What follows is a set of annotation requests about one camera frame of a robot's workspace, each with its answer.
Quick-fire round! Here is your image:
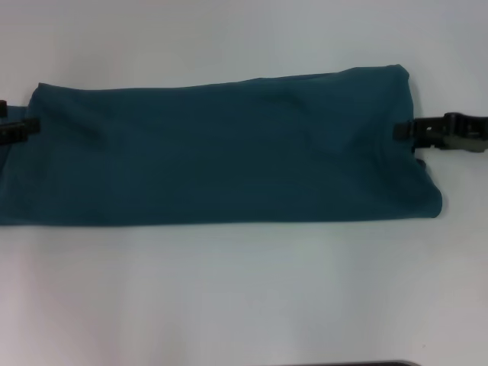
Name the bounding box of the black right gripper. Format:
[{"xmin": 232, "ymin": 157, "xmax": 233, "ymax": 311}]
[{"xmin": 393, "ymin": 112, "xmax": 488, "ymax": 154}]

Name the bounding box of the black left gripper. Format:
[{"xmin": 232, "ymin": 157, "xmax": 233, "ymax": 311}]
[{"xmin": 0, "ymin": 99, "xmax": 42, "ymax": 146}]

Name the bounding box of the teal blue printed t-shirt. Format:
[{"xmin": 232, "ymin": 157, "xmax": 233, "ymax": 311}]
[{"xmin": 0, "ymin": 63, "xmax": 443, "ymax": 226}]

